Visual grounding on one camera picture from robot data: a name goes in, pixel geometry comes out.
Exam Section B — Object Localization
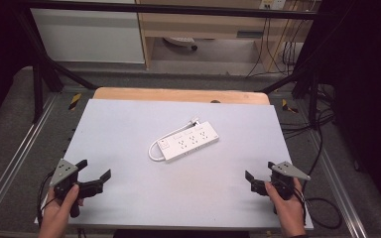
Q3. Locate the black diagonal frame strut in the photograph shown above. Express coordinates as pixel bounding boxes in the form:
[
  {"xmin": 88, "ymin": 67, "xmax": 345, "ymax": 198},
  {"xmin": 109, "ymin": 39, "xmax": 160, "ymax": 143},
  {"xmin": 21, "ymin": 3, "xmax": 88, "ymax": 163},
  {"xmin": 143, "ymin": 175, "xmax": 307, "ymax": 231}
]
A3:
[
  {"xmin": 14, "ymin": 8, "xmax": 98, "ymax": 92},
  {"xmin": 261, "ymin": 69, "xmax": 316, "ymax": 95}
]

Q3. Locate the black horizontal frame bar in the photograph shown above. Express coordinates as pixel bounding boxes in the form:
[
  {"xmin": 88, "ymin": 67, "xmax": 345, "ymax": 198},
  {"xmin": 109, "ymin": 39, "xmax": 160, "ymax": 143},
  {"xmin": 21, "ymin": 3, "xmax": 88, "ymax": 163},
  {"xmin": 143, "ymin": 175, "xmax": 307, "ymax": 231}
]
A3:
[{"xmin": 15, "ymin": 0, "xmax": 323, "ymax": 21}]

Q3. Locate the bundle of black cables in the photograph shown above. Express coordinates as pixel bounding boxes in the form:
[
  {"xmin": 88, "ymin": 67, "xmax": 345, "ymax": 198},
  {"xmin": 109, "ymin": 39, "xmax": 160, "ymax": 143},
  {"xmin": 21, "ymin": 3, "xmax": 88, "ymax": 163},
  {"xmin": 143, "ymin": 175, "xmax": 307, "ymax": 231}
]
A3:
[{"xmin": 246, "ymin": 16, "xmax": 336, "ymax": 186}]

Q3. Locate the white wall socket strip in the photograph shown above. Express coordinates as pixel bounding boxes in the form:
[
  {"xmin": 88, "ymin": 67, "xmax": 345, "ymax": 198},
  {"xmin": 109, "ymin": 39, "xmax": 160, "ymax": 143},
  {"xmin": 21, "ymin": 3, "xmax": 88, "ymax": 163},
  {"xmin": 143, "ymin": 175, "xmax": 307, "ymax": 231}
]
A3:
[{"xmin": 258, "ymin": 0, "xmax": 287, "ymax": 11}]

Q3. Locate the white chair base with caster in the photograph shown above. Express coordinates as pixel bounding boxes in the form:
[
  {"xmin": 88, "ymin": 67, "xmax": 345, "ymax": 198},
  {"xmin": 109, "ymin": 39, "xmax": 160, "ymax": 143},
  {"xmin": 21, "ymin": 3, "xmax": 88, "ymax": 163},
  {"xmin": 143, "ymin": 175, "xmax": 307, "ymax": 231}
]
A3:
[{"xmin": 163, "ymin": 36, "xmax": 198, "ymax": 52}]

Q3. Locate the white cabinet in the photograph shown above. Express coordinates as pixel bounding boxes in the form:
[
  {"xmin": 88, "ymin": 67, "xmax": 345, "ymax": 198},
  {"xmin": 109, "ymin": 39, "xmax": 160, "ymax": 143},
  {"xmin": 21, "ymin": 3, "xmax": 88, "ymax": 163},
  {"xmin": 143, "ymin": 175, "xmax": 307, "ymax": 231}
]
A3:
[{"xmin": 29, "ymin": 0, "xmax": 146, "ymax": 64}]

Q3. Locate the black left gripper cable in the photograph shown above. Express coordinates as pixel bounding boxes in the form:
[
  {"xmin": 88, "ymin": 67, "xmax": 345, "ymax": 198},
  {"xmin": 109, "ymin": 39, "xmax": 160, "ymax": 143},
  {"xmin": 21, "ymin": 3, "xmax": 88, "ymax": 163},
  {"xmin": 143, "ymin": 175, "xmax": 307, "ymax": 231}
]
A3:
[{"xmin": 36, "ymin": 170, "xmax": 58, "ymax": 228}]

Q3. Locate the aluminium floor rail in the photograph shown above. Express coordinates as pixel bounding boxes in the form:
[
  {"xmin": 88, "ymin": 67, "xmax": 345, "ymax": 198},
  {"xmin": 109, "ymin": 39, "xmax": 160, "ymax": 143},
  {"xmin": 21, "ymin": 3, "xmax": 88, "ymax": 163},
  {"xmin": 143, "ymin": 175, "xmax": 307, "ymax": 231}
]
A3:
[
  {"xmin": 309, "ymin": 130, "xmax": 369, "ymax": 238},
  {"xmin": 0, "ymin": 93, "xmax": 60, "ymax": 221}
]

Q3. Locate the white power strip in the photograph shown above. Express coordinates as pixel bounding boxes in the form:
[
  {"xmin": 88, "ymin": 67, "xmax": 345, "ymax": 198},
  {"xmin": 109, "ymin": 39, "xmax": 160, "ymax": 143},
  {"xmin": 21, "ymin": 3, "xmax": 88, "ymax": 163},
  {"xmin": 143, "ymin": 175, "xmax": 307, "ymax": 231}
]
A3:
[{"xmin": 156, "ymin": 120, "xmax": 220, "ymax": 163}]

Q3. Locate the person's left hand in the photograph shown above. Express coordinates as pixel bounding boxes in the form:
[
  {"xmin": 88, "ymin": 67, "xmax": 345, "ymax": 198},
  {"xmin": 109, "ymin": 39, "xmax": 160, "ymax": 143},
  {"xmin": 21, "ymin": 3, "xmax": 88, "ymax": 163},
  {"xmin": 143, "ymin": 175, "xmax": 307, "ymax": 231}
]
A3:
[{"xmin": 38, "ymin": 183, "xmax": 84, "ymax": 230}]

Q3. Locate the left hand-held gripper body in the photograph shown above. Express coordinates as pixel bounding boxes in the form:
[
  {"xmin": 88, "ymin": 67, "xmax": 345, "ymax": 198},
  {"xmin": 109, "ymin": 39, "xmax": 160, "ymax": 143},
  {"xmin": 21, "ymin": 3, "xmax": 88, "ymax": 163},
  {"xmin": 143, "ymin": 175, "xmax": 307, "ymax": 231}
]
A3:
[{"xmin": 49, "ymin": 159, "xmax": 105, "ymax": 219}]

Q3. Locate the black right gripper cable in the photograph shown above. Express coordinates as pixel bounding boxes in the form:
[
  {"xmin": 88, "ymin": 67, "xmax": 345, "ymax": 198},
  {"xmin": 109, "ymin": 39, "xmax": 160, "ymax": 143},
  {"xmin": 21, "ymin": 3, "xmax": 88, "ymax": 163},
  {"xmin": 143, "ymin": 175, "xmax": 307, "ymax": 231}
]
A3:
[{"xmin": 293, "ymin": 182, "xmax": 343, "ymax": 230}]

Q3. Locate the white table board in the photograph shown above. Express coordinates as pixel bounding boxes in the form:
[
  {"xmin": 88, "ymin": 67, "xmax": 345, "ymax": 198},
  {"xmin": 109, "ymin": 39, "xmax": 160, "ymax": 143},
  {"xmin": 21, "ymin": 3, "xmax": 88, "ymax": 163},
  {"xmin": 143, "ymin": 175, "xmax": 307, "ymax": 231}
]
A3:
[{"xmin": 34, "ymin": 98, "xmax": 315, "ymax": 231}]

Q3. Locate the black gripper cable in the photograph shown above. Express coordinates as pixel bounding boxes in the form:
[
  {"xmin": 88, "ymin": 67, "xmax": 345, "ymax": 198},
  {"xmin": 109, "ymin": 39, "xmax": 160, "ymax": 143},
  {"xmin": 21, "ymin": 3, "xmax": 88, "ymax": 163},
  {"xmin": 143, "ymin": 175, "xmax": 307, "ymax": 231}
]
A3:
[
  {"xmin": 293, "ymin": 182, "xmax": 343, "ymax": 230},
  {"xmin": 36, "ymin": 170, "xmax": 58, "ymax": 228}
]

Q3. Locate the person's right hand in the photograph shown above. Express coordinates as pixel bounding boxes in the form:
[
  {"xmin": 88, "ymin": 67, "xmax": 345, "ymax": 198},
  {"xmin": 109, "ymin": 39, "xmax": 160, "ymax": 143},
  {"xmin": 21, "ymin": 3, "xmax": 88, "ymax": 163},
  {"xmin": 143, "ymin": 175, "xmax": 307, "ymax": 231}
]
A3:
[{"xmin": 264, "ymin": 178, "xmax": 307, "ymax": 229}]

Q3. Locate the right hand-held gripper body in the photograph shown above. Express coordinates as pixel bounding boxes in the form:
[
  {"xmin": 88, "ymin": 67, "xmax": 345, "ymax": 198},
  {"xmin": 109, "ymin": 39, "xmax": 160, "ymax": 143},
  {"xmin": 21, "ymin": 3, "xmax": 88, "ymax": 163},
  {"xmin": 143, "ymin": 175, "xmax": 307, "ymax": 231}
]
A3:
[{"xmin": 250, "ymin": 161, "xmax": 312, "ymax": 215}]

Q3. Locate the white power strip cable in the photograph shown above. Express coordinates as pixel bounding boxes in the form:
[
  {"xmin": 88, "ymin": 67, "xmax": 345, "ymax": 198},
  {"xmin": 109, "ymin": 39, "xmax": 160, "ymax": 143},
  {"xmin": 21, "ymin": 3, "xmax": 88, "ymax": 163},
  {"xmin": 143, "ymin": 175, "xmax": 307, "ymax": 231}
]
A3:
[{"xmin": 147, "ymin": 121, "xmax": 196, "ymax": 162}]

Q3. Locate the dark curtain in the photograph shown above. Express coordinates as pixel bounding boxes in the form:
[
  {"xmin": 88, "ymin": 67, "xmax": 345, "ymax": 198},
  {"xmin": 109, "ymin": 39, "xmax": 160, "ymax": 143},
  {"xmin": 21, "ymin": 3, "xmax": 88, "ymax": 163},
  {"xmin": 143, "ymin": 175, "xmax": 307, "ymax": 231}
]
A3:
[
  {"xmin": 0, "ymin": 0, "xmax": 41, "ymax": 137},
  {"xmin": 294, "ymin": 0, "xmax": 381, "ymax": 216}
]

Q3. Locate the wooden desk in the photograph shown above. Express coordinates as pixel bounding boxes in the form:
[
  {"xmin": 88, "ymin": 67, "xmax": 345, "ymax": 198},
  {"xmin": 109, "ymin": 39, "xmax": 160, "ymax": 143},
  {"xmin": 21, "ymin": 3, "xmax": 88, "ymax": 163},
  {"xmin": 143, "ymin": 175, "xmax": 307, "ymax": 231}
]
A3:
[{"xmin": 135, "ymin": 0, "xmax": 316, "ymax": 69}]

